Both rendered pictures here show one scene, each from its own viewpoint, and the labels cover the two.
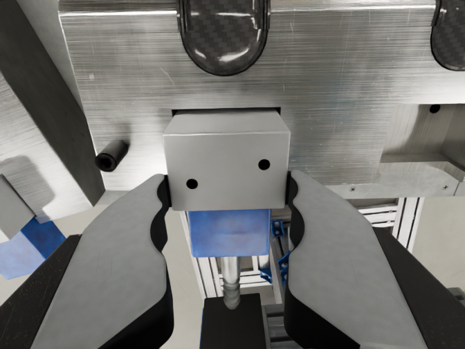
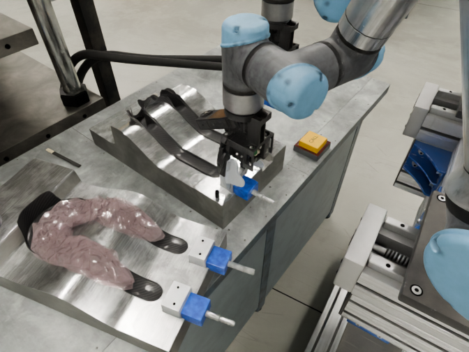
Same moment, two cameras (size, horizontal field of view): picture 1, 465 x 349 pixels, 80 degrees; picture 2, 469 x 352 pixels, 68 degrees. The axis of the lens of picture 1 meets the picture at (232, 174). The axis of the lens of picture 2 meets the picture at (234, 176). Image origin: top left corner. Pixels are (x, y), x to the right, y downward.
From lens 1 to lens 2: 0.74 m
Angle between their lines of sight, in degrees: 65
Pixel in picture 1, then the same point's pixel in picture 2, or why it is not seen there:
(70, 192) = (218, 232)
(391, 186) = (292, 186)
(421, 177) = (294, 179)
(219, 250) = (249, 187)
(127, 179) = (223, 200)
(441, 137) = (267, 161)
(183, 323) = not seen: outside the picture
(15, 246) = (217, 251)
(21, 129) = (196, 226)
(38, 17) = not seen: hidden behind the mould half
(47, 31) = not seen: hidden behind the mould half
